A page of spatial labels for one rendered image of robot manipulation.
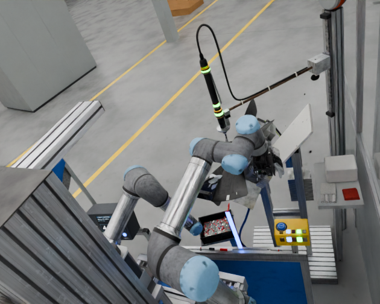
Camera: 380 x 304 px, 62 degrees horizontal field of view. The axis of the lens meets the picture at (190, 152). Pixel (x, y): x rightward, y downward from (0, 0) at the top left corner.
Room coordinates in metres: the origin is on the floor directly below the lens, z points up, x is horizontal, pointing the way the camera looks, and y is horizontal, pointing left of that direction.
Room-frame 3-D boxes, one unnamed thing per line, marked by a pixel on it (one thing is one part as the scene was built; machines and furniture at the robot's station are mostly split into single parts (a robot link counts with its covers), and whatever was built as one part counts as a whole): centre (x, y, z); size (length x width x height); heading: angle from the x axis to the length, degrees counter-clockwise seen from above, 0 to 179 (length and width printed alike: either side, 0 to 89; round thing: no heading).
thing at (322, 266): (1.42, -0.45, 0.04); 0.62 x 0.46 x 0.08; 64
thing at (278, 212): (1.41, -0.47, 0.56); 0.19 x 0.04 x 0.04; 64
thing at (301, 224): (0.93, -0.32, 1.02); 0.16 x 0.10 x 0.11; 64
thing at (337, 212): (1.24, -0.76, 0.42); 0.04 x 0.04 x 0.83; 64
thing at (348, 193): (1.12, -0.77, 0.87); 0.08 x 0.08 x 0.02; 67
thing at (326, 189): (1.18, -0.67, 0.87); 0.15 x 0.09 x 0.02; 149
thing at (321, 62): (1.48, -0.83, 1.54); 0.10 x 0.07 x 0.08; 99
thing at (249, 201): (1.33, -0.22, 0.98); 0.20 x 0.16 x 0.20; 64
